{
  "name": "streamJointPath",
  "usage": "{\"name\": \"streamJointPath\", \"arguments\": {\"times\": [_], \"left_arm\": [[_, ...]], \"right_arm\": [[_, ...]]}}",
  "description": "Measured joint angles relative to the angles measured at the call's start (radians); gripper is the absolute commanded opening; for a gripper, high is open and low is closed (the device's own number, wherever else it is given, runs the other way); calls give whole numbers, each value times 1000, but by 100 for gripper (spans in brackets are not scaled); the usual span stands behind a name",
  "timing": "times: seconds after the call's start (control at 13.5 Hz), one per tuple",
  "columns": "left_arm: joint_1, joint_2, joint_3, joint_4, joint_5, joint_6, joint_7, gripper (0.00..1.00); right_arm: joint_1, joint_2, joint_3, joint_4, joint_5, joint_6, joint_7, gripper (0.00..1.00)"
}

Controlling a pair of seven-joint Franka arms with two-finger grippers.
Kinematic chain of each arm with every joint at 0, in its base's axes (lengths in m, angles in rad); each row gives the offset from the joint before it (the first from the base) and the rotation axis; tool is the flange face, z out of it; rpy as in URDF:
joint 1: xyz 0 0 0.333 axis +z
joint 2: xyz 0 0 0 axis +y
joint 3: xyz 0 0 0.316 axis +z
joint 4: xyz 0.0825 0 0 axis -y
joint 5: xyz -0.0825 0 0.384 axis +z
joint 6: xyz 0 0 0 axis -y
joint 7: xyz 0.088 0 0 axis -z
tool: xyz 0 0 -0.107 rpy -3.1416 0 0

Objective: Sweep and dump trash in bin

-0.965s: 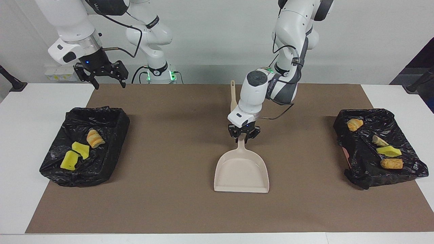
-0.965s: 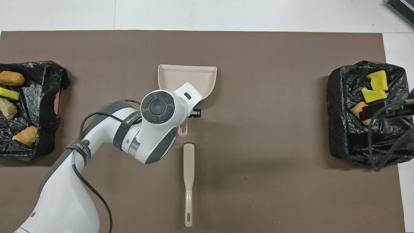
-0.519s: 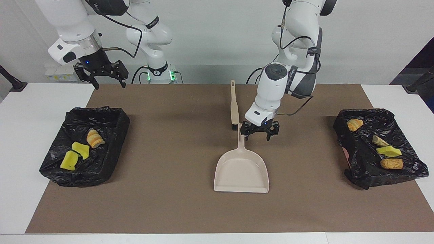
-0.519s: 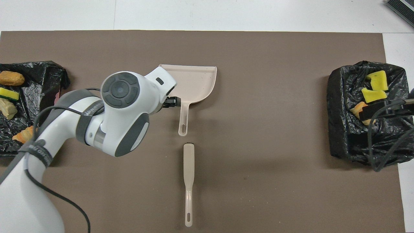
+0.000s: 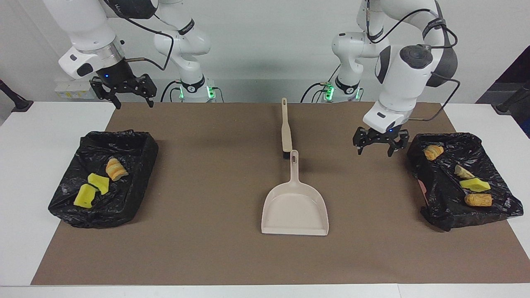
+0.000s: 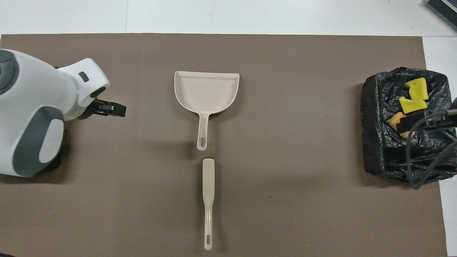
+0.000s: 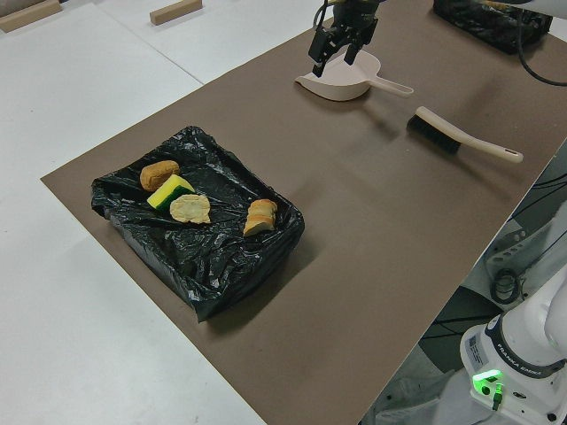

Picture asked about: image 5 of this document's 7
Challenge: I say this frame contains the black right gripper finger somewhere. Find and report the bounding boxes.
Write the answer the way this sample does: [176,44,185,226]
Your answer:
[139,74,157,108]
[90,78,122,110]

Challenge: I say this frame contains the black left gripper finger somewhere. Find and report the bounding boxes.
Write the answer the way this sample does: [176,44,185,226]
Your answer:
[353,127,368,156]
[387,129,410,157]

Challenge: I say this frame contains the round pale bread chunk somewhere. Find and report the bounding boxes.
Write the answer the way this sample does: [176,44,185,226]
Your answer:
[424,144,444,161]

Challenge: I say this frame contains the angular pale bread chunk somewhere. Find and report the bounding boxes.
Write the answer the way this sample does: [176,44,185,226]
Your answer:
[454,164,476,180]

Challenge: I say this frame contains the beige hand brush black bristles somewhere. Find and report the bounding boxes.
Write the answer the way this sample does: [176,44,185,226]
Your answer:
[281,98,294,160]

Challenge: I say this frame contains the orange striped bread roll piece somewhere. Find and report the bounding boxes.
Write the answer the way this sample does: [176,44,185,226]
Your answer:
[106,158,129,182]

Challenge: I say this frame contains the blocky yellow sponge piece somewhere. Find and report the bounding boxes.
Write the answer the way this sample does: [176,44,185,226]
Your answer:
[460,178,491,192]

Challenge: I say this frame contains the wedge yellow sponge piece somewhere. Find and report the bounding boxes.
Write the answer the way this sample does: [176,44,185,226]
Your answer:
[88,173,110,195]

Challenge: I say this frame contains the beige plastic dustpan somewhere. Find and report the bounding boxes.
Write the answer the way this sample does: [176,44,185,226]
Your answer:
[261,150,329,236]

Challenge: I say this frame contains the brown bread nugget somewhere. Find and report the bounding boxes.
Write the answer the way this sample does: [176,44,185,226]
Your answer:
[464,193,493,207]

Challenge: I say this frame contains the notched yellow sponge piece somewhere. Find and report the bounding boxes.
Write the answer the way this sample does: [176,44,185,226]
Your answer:
[74,183,96,209]

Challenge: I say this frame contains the black-bagged pink bin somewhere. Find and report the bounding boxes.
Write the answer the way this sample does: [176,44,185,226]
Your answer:
[407,132,523,232]

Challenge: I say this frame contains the dark background equipment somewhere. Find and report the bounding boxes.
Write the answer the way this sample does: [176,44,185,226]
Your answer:
[475,45,530,139]

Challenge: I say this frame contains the large brown table mat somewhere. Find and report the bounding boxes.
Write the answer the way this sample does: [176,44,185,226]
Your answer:
[31,102,530,286]

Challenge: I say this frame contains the black base cable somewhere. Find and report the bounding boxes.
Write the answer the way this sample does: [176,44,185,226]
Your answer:
[300,64,342,103]
[161,80,183,103]

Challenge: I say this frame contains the white wall socket box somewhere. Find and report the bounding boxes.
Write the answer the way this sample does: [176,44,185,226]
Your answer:
[55,80,99,100]

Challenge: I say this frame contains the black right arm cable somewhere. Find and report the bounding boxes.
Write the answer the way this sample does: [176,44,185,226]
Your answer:
[104,0,174,71]

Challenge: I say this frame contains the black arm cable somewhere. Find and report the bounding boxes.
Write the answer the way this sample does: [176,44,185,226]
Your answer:
[104,0,174,71]
[366,8,461,122]

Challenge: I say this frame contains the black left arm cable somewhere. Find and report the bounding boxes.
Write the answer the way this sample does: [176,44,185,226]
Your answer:
[366,8,461,122]

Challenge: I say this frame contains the black camera stand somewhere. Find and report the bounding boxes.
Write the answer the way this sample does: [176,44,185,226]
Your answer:
[0,79,34,112]
[496,81,530,114]

